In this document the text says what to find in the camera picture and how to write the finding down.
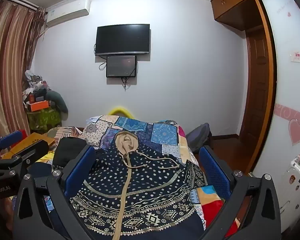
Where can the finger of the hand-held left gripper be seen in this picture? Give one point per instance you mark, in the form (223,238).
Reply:
(10,138)
(27,155)

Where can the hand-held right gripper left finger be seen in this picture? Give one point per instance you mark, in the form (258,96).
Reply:
(80,165)

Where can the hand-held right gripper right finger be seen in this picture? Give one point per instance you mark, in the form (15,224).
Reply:
(215,171)

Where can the navy patterned hooded coat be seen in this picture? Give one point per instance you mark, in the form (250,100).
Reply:
(140,185)

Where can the brown cardboard box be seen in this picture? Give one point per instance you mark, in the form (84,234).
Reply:
(37,140)

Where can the yellow cloth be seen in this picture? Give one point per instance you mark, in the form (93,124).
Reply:
(47,158)

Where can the black garment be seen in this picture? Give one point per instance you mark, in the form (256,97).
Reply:
(67,150)

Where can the grey backpack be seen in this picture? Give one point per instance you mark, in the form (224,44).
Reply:
(198,137)

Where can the green patterned cloth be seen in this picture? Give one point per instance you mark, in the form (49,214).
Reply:
(43,120)

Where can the orange box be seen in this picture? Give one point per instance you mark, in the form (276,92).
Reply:
(39,105)

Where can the grey-green plush pillow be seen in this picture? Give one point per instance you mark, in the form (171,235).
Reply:
(57,102)

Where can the pile of clutter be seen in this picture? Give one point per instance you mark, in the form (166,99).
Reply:
(36,85)

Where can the patchwork printed blanket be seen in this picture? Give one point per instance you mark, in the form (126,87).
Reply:
(162,132)

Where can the yellow hoop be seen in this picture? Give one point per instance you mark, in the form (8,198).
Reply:
(120,110)

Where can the striped brown curtain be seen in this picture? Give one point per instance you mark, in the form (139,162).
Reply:
(10,55)

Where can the pink heart decal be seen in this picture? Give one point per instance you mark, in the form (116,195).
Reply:
(296,130)

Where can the brown wooden door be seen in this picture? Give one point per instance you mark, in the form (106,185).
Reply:
(258,85)

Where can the white sliding wardrobe door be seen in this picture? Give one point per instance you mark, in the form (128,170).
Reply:
(287,85)

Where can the white air conditioner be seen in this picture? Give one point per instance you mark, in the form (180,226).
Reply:
(67,11)

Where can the red and white sticker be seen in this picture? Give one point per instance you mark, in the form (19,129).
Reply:
(298,56)

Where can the wooden overhead cabinet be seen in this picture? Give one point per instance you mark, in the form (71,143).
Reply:
(232,2)

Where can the small black wall monitor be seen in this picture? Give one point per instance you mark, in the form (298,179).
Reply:
(121,65)

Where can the black wall television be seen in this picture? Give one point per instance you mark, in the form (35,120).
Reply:
(122,39)

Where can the curtain rail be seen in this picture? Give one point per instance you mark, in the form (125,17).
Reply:
(22,1)

